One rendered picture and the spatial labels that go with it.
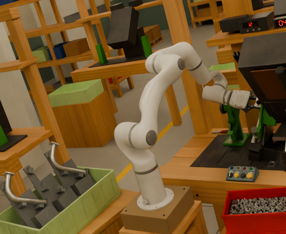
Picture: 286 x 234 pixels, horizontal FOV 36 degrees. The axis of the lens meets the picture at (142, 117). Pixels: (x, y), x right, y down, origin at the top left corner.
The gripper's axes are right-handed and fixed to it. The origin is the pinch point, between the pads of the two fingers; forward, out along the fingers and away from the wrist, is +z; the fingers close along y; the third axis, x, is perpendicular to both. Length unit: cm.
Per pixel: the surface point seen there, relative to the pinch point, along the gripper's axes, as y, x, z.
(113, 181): -64, 7, -71
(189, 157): -34, 27, -38
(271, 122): -10.0, -3.5, 10.6
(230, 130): -12.5, 22.6, -17.1
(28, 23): 247, 485, -711
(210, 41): 28.5, -7.7, -34.9
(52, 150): -59, -12, -107
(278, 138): -21.3, -18.8, 19.0
